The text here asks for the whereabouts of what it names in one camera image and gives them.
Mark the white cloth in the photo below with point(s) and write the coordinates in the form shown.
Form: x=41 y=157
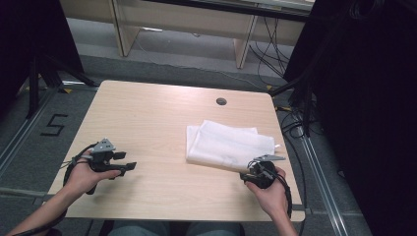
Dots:
x=226 y=147

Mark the person's left hand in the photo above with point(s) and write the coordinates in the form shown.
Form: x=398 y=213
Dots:
x=80 y=177

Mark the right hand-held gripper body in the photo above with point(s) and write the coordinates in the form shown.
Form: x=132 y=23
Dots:
x=264 y=175

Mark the light wooden desk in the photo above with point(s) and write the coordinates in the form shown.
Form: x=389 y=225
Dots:
x=183 y=19

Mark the black metal stand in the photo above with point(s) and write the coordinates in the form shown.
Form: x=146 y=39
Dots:
x=306 y=108
x=32 y=88

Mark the person's right leg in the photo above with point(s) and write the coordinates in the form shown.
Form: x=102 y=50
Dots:
x=216 y=230

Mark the person's leg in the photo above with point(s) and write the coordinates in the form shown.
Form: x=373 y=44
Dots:
x=216 y=230
x=137 y=229

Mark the black curtain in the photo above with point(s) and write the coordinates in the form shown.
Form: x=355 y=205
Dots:
x=32 y=42
x=367 y=108

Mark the grey table grommet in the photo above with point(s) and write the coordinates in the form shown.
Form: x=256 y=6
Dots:
x=221 y=101

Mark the person's right hand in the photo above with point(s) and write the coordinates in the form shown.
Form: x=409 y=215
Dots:
x=273 y=198

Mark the person's left leg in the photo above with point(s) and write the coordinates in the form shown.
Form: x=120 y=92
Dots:
x=137 y=229

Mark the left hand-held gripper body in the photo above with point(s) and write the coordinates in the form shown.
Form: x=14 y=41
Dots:
x=102 y=154

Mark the aluminium floor rail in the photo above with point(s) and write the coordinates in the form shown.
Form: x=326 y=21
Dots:
x=23 y=134
x=19 y=191
x=323 y=183

